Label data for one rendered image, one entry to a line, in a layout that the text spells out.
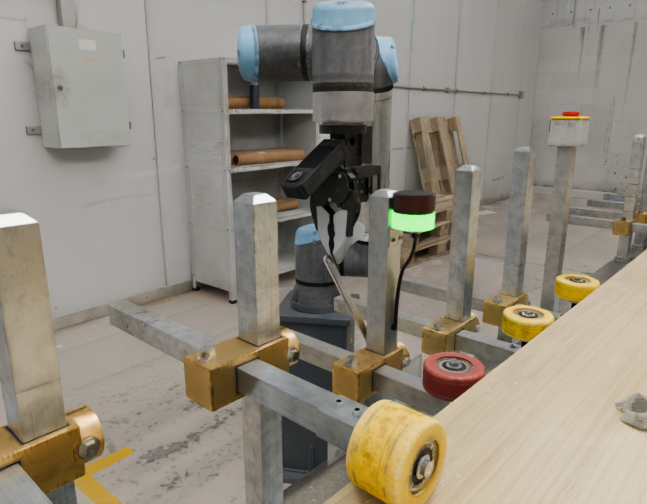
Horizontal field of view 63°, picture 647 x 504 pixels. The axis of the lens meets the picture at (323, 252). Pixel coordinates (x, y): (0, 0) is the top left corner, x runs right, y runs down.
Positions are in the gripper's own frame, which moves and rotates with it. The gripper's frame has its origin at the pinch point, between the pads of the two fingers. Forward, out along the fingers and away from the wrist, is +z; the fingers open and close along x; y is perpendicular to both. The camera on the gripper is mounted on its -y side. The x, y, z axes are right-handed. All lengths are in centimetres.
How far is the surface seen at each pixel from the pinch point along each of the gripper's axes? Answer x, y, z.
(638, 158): -9, 151, -6
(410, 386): -16.7, -2.8, 15.3
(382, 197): -8.4, 1.0, -10.0
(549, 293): -8, 77, 24
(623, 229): -9, 144, 18
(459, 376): -24.5, -4.0, 10.5
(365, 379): -10.2, -4.7, 15.8
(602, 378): -37.8, 8.9, 11.3
